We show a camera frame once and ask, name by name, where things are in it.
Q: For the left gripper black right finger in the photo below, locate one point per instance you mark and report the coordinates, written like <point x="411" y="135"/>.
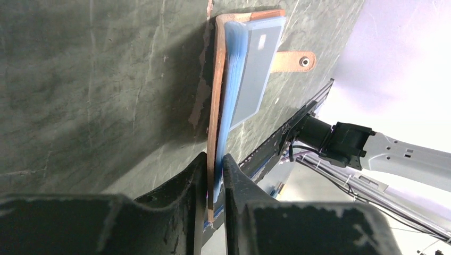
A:
<point x="256" y="223"/>

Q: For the aluminium frame rail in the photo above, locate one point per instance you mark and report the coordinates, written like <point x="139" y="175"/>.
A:
<point x="368" y="190"/>

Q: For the pink card holder wallet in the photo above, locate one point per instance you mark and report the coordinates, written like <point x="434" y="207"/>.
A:
<point x="230" y="50"/>

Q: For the plain grey credit card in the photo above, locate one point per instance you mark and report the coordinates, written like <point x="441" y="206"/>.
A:
<point x="262" y="46"/>

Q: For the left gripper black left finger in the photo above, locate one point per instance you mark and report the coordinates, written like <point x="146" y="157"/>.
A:
<point x="167" y="220"/>

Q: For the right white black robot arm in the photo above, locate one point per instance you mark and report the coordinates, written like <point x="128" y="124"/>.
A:
<point x="358" y="147"/>

